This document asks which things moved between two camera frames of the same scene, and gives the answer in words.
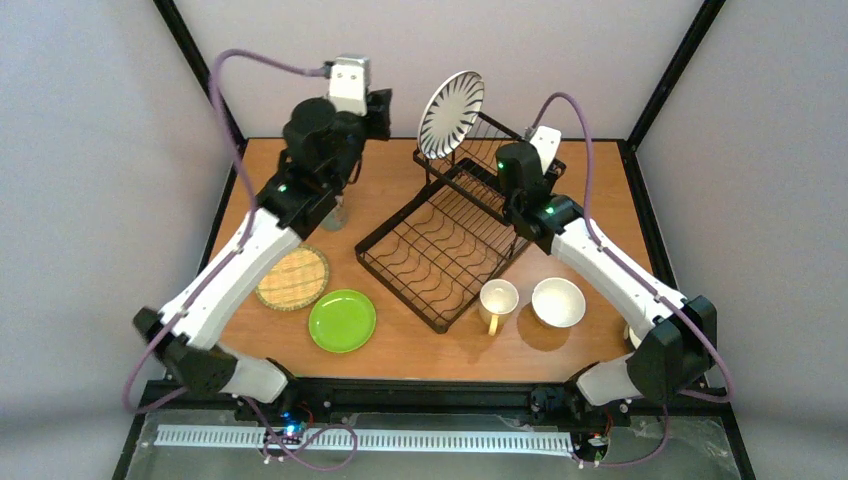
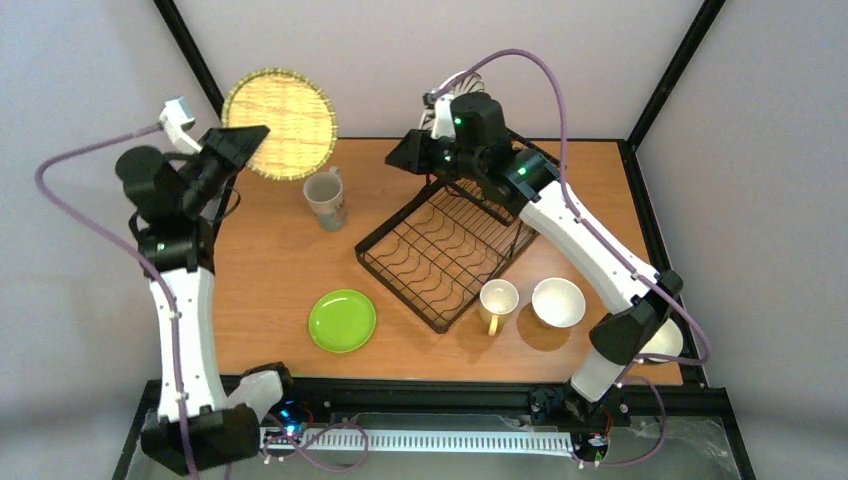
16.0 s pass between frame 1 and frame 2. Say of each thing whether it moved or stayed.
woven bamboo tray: moved
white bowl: stayed
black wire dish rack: stayed
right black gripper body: moved
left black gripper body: moved
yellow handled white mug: stayed
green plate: stayed
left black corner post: stayed
